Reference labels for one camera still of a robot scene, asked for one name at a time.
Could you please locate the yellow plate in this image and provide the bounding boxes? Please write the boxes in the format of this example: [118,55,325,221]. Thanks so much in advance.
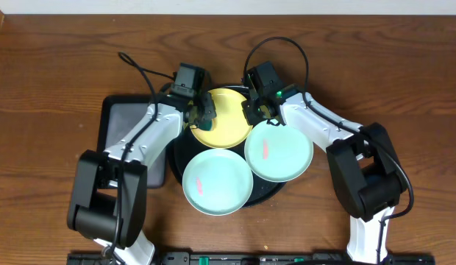
[190,88,252,149]

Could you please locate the green sponge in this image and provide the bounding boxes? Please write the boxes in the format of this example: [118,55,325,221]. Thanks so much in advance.
[198,121,213,131]

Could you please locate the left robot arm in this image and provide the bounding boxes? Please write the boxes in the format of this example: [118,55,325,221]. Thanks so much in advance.
[67,92,216,264]

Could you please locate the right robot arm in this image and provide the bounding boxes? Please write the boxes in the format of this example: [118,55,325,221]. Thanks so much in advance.
[243,80,414,264]

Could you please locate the black rectangular tray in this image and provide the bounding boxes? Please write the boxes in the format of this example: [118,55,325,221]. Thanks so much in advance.
[96,94,166,188]

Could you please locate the light green plate right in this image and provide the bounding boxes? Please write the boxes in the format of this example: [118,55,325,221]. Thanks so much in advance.
[244,121,313,183]

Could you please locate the light green plate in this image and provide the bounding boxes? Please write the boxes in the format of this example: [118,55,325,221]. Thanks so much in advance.
[182,149,254,216]
[244,121,313,183]

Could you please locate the light green plate front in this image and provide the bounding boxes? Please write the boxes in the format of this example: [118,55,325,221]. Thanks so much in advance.
[182,149,254,216]

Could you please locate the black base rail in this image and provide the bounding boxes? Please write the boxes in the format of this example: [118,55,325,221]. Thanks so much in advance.
[66,250,436,265]

